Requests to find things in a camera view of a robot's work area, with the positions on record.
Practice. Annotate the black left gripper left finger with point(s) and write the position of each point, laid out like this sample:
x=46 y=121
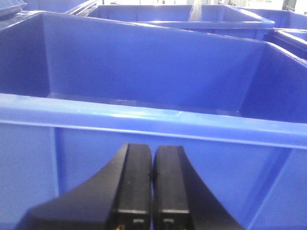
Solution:
x=117 y=197

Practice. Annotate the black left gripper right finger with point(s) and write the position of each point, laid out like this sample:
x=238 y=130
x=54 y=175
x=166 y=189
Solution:
x=182 y=200

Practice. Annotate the blue plastic bin left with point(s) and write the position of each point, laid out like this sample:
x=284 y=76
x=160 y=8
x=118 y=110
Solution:
x=73 y=90

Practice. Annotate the blue plastic bin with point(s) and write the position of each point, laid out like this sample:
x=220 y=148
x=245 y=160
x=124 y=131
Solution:
x=73 y=90
x=214 y=19
x=290 y=30

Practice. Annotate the blue plastic bin rear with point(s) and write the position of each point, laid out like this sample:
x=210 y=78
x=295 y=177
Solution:
x=214 y=19

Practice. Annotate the blue plastic bin far right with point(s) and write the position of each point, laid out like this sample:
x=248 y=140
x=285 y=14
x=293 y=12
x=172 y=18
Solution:
x=290 y=30

